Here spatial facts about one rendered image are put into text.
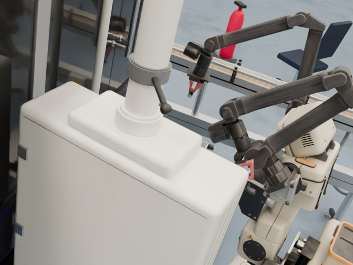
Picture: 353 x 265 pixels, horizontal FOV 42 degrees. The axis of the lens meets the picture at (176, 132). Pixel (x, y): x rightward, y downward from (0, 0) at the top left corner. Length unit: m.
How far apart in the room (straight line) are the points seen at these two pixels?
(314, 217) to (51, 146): 2.75
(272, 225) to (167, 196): 1.07
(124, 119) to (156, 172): 0.13
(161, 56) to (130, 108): 0.13
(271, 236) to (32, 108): 1.22
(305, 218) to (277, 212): 1.59
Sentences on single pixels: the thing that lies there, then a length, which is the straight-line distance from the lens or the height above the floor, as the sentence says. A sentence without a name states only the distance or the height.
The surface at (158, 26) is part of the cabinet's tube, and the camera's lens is 0.84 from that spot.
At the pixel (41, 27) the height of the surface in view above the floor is 1.67.
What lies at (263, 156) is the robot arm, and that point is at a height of 1.27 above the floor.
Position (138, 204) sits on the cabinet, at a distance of 0.96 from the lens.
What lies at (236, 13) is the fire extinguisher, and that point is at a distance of 5.19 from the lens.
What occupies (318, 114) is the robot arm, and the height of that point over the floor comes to 1.46.
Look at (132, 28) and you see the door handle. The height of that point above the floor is 1.54.
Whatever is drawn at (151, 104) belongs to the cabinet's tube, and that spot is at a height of 1.65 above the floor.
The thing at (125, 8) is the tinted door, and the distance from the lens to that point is 1.63.
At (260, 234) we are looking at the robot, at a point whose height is 0.82.
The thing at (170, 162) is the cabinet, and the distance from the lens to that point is 0.89.
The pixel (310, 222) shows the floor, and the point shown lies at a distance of 3.50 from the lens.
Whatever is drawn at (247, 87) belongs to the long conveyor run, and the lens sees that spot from 2.87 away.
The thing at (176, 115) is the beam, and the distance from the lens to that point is 3.11.
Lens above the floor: 2.12
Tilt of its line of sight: 33 degrees down
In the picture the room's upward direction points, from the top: 15 degrees clockwise
